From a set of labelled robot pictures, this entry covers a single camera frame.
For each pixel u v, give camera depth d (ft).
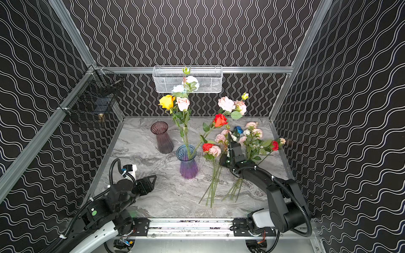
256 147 3.26
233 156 2.30
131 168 2.19
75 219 1.65
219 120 2.03
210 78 3.37
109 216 1.74
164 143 3.42
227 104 2.13
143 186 2.11
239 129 3.52
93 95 3.14
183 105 2.17
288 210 1.40
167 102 2.23
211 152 3.12
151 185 2.25
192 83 2.28
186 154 2.66
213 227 2.49
